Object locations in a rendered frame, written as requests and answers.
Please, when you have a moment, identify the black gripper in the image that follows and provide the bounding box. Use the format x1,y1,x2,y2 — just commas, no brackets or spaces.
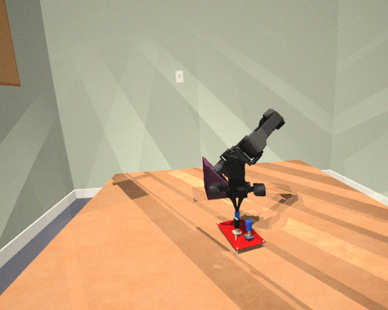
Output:
209,170,266,212

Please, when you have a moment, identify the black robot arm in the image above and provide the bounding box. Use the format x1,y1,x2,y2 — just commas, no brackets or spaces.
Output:
211,109,285,199

